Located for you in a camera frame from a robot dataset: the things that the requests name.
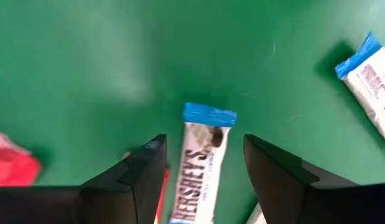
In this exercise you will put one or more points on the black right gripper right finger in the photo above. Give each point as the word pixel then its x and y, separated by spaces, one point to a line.
pixel 298 196

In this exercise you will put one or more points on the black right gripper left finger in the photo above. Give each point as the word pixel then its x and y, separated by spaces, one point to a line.
pixel 117 199

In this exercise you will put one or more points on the white blue Hershey's candy bar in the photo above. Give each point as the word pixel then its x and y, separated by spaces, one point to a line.
pixel 372 84
pixel 195 174
pixel 257 217

